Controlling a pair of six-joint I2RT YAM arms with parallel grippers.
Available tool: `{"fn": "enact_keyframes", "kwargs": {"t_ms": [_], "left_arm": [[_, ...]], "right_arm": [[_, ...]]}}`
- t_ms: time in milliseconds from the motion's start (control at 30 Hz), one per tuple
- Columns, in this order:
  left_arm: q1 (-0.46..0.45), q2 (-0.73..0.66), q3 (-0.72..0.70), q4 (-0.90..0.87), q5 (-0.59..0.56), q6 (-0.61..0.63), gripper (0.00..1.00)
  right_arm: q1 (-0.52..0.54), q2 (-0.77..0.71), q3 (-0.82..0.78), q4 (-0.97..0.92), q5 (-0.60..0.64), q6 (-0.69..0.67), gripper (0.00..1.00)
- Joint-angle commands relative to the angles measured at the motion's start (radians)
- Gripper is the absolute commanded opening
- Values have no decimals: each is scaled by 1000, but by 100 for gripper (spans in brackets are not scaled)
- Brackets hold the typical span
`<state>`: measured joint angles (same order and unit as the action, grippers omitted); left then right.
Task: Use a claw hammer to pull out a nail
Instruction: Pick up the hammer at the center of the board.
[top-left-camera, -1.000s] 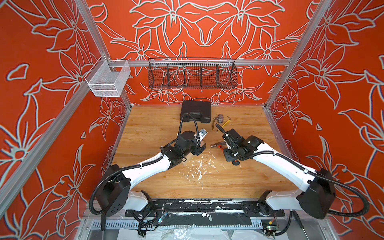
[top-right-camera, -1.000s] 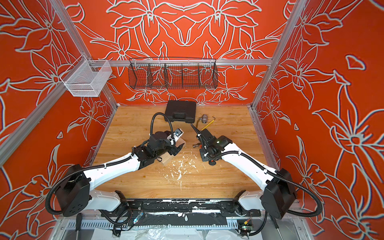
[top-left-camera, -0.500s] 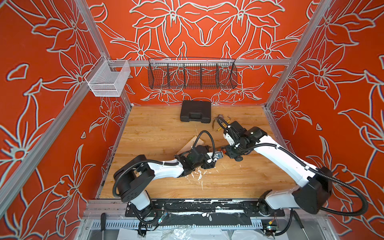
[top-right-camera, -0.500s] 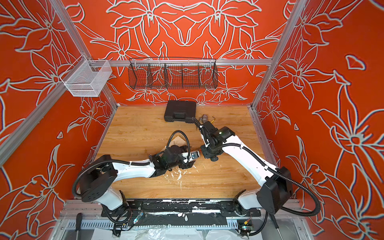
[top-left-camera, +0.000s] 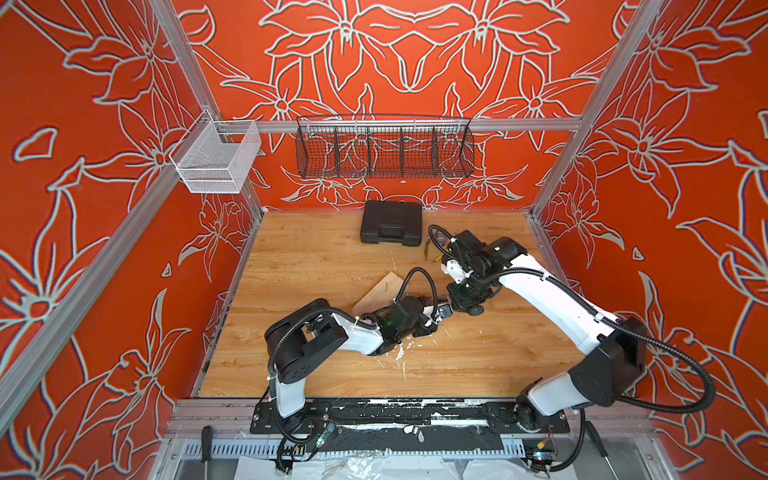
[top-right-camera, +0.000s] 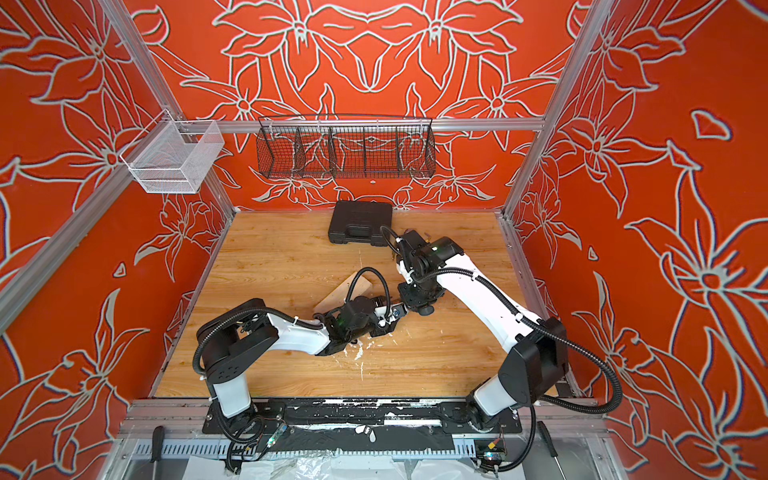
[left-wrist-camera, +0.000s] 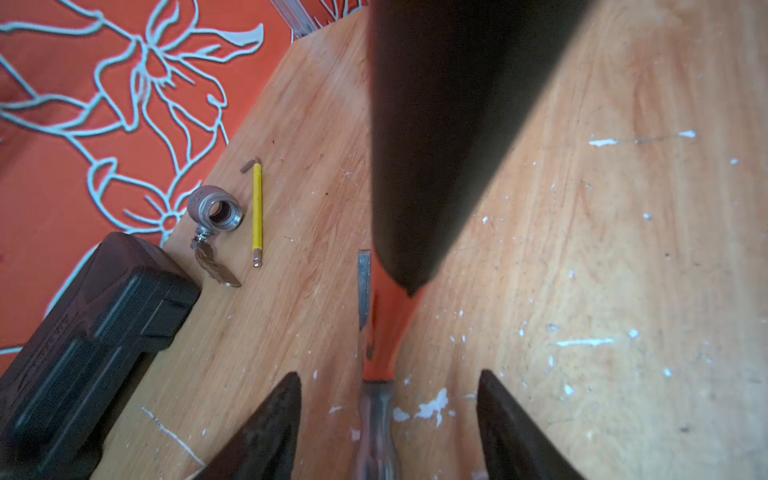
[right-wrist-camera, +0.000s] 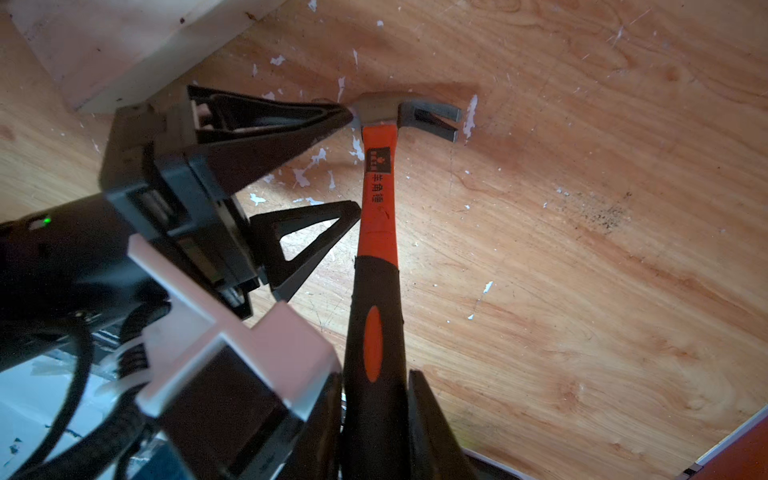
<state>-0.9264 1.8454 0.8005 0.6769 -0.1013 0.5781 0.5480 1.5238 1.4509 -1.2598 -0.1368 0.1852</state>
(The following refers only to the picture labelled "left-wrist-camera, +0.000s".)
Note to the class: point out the steel ball valve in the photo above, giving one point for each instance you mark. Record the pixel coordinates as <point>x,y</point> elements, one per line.
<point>214,211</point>

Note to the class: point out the orange black claw hammer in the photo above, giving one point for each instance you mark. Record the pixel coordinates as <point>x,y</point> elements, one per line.
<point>452,83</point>

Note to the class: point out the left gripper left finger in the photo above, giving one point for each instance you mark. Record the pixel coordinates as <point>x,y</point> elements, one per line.
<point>265,445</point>

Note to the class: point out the black plastic tool case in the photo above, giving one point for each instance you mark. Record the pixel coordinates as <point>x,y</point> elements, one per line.
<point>129,299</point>

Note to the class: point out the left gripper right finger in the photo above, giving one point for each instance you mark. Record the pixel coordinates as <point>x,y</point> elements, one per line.
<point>514,447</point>

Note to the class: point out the yellow hex key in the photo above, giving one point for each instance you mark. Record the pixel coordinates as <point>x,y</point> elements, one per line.
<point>255,167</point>

